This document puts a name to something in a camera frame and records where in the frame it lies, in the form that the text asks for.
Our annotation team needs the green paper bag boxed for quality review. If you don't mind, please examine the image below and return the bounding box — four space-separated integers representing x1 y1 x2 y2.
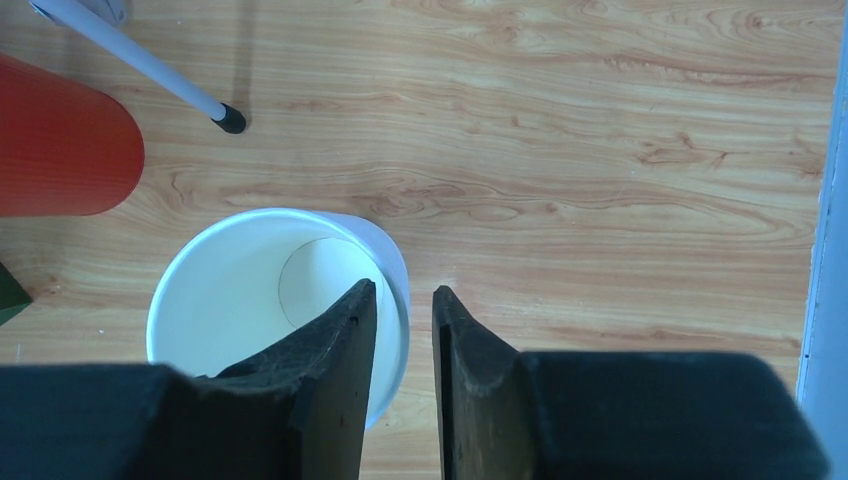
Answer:
0 264 33 326

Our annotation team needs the red straw holder cup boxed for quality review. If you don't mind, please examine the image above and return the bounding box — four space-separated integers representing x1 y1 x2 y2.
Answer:
1 55 145 217

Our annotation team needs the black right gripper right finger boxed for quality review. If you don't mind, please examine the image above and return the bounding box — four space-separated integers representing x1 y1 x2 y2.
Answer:
432 286 830 479

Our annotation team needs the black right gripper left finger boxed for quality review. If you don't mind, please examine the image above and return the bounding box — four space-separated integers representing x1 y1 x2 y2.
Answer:
1 279 377 479

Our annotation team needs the white tripod stand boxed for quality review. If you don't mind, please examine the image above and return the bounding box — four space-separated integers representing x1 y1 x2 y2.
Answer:
30 0 247 134

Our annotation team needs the white paper cup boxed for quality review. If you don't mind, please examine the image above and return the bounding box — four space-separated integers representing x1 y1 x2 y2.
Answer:
146 208 410 426

